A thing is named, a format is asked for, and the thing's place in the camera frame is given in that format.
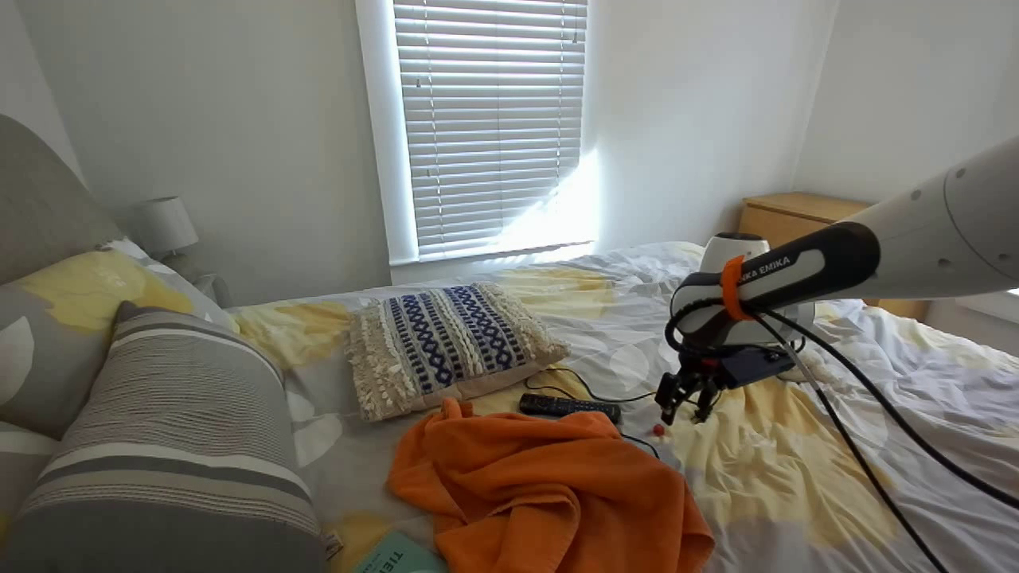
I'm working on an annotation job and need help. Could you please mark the orange cable strap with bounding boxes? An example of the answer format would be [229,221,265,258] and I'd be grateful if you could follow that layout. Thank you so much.
[718,251,756,324]

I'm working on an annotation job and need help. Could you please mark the teal book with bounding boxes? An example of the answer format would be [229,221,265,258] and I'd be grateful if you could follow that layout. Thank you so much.
[357,532,444,573]

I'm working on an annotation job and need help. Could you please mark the yellow grey floral pillow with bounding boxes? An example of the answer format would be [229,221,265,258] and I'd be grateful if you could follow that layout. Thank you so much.
[0,238,233,435]

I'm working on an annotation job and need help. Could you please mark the grey striped pillow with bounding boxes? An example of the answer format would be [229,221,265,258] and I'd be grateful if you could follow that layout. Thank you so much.
[0,305,328,573]

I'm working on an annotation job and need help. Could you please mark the white yellow floral duvet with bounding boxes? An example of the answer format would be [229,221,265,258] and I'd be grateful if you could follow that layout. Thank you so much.
[234,243,1019,573]

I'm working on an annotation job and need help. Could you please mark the white bedside lamp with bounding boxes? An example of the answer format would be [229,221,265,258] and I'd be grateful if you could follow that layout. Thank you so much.
[135,198,199,273]

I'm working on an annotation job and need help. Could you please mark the orange cloth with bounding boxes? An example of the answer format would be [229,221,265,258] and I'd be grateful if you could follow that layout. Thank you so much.
[388,400,712,573]

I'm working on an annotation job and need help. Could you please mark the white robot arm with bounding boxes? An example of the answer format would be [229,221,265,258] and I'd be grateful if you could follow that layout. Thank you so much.
[656,140,1019,423]

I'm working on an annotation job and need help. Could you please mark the wooden chest of drawers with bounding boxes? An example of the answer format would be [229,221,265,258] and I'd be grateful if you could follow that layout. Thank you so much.
[734,192,935,322]

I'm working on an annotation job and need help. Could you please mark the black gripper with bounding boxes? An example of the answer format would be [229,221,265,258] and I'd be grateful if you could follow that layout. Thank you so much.
[656,345,794,427]

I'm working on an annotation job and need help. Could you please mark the blue patterned woven cushion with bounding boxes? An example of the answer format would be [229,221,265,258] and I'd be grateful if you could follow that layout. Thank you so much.
[348,282,566,423]

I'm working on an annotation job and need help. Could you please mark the grey upholstered headboard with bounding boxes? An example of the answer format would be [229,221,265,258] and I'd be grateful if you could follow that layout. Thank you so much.
[0,113,120,279]

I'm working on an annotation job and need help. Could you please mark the white window blinds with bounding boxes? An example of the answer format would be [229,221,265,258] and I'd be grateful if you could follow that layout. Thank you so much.
[392,0,590,258]

